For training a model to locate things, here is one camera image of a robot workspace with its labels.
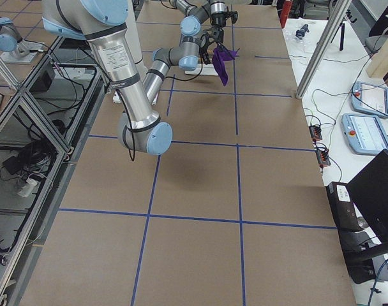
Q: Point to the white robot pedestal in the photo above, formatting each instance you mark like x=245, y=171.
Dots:
x=136, y=38

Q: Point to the black computer box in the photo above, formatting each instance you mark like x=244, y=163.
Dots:
x=364, y=259

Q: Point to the purple towel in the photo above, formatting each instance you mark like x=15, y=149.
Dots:
x=220, y=57

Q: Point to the upper orange connector box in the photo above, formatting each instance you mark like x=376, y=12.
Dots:
x=315, y=132

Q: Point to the blue tool on table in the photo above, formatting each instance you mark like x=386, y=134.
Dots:
x=300, y=33

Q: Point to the black monitor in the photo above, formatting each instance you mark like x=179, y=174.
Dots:
x=369, y=192

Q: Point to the upper teach pendant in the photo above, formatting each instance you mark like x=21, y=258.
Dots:
x=370, y=99

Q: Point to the teach pendant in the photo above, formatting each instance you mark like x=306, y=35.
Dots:
x=370, y=99
x=365, y=134

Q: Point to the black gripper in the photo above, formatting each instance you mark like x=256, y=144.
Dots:
x=217, y=20
x=205, y=57

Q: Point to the lower teach pendant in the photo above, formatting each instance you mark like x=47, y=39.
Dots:
x=365, y=134

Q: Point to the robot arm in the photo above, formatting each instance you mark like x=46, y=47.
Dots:
x=103, y=25
x=217, y=12

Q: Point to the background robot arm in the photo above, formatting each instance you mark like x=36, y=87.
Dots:
x=15, y=49

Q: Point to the lower orange connector box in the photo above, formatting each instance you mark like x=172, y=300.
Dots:
x=322, y=158

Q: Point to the orange connector box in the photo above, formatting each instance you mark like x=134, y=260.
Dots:
x=322, y=158
x=315, y=132

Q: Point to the aluminium frame post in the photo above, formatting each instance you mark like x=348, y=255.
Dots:
x=330, y=29

